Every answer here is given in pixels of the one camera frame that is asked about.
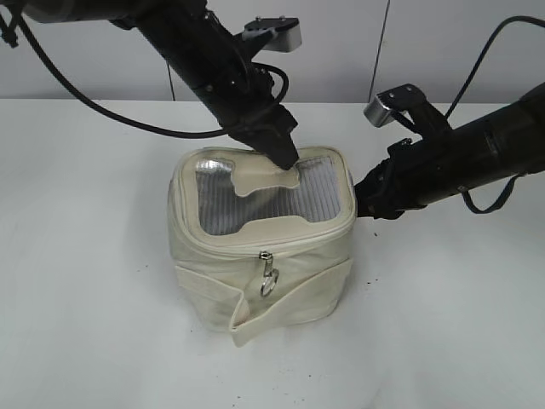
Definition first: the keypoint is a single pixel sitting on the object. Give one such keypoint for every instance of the cream zippered bag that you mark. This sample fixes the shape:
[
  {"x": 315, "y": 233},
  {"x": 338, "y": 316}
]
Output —
[{"x": 255, "y": 247}]

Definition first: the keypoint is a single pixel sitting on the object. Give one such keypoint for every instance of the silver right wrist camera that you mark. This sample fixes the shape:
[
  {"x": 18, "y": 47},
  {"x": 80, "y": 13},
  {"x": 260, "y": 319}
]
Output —
[{"x": 385, "y": 105}]

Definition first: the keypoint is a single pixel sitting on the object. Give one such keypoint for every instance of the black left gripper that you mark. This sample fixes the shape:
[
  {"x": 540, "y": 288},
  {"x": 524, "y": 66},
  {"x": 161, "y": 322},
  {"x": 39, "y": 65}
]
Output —
[{"x": 217, "y": 66}]

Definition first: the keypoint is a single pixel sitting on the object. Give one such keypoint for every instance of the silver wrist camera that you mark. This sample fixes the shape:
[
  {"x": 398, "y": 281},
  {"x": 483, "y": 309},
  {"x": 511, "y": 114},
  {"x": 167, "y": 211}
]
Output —
[
  {"x": 385, "y": 105},
  {"x": 280, "y": 34}
]

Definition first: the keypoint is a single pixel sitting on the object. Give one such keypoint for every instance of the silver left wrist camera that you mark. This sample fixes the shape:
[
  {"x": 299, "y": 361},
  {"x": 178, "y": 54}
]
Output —
[{"x": 280, "y": 34}]

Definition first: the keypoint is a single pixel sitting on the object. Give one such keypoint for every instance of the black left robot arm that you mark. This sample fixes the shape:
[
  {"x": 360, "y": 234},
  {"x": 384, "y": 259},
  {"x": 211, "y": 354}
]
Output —
[{"x": 148, "y": 17}]

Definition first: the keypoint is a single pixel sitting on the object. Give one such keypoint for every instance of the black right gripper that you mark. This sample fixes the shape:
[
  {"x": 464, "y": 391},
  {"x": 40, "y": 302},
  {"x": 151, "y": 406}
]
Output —
[{"x": 411, "y": 178}]

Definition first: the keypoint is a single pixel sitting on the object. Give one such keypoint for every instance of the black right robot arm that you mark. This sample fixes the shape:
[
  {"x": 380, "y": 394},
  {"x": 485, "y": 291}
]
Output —
[{"x": 505, "y": 144}]

